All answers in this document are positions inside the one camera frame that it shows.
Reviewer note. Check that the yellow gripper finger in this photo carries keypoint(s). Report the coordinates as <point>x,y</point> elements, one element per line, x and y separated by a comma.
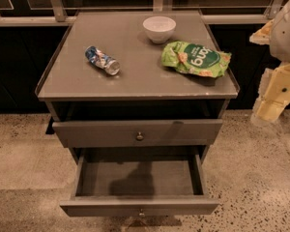
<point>273,95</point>
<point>262,36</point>

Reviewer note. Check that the green chip bag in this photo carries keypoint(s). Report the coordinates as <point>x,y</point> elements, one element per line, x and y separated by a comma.
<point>196,59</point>

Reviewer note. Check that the white ceramic bowl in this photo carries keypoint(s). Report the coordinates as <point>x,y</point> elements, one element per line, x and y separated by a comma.
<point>159,29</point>

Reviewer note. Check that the grey wooden drawer cabinet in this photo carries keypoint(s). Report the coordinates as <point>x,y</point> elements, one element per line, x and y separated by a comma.
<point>143,89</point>

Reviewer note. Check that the metal railing frame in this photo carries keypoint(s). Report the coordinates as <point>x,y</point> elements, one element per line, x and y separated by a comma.
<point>64,12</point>

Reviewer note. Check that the closed grey upper drawer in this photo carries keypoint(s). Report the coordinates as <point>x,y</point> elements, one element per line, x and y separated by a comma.
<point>138,133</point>

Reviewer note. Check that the blue silver redbull can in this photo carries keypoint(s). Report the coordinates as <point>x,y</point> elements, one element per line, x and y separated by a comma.
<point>102,60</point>

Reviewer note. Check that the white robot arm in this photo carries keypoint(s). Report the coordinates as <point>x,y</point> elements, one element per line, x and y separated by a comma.
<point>280,37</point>

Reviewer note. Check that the open grey middle drawer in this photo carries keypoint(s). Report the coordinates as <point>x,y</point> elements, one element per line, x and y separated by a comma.
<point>139,187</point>

